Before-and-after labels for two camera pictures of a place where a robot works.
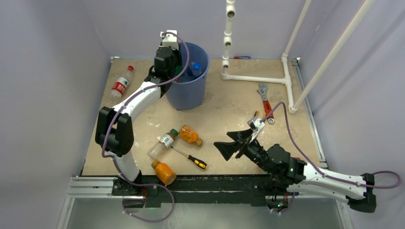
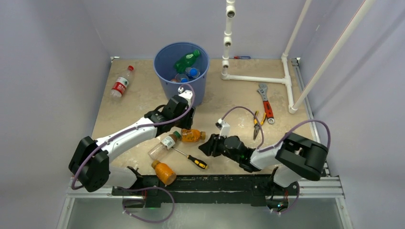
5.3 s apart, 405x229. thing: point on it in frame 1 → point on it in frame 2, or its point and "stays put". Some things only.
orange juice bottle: x=164 y=172 stays put
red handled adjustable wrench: x=267 y=107 stays put
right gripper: x=244 y=140 → x=212 y=144
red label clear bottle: x=121 y=83 stays put
